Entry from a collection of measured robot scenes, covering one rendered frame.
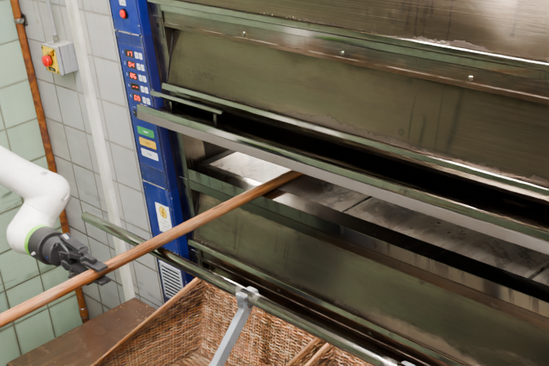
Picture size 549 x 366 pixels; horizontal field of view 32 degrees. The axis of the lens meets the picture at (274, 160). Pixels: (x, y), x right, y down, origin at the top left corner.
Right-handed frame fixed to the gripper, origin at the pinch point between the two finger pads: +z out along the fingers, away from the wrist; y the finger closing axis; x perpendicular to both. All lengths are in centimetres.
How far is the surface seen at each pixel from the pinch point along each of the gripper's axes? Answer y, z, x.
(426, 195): -24, 73, -39
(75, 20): -41, -81, -55
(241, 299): 2.8, 36.0, -15.8
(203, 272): 1.9, 19.9, -17.6
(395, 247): 2, 51, -54
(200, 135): -21.6, -3.4, -40.2
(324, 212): 1, 23, -57
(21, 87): -11, -124, -52
